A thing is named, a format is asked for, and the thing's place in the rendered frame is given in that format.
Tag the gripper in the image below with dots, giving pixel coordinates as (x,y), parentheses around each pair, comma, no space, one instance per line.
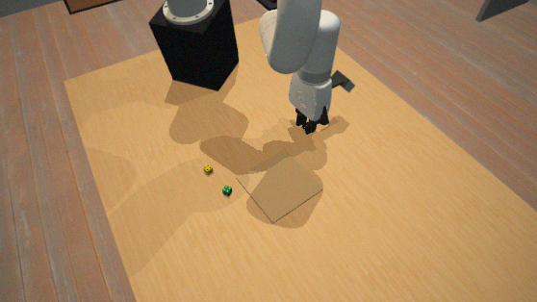
(310,100)

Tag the beige flat mat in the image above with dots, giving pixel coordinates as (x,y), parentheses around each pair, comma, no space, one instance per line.
(279,185)

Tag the yellow die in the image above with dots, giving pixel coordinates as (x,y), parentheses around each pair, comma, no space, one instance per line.
(208,169)

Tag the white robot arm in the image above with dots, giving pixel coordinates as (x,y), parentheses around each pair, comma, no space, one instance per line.
(299,24)

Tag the green die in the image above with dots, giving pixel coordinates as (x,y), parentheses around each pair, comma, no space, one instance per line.
(227,190)

